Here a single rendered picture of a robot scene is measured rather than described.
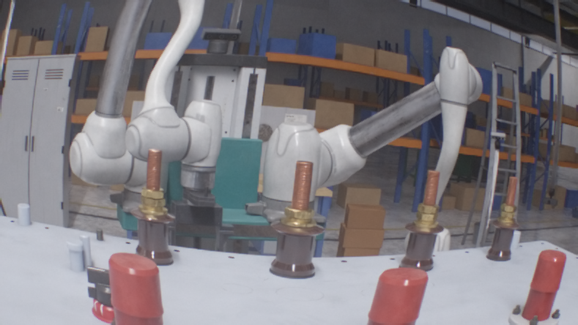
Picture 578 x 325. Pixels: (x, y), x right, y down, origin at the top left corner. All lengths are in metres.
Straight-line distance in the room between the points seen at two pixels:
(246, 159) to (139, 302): 1.41
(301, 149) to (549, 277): 1.22
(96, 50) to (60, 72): 3.27
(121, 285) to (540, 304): 0.66
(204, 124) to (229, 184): 0.53
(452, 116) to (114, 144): 0.96
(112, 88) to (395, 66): 8.13
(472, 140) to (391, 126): 8.54
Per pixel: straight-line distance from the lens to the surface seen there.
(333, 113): 9.30
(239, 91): 2.03
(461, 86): 1.75
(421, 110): 1.96
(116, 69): 1.63
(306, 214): 1.14
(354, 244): 5.97
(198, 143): 1.49
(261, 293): 1.04
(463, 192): 10.36
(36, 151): 5.71
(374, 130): 2.02
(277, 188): 1.92
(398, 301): 0.72
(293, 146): 1.91
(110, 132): 1.64
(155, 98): 1.47
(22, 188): 5.83
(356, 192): 9.51
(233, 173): 2.01
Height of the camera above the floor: 1.70
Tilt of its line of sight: 7 degrees down
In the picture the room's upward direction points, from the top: 6 degrees clockwise
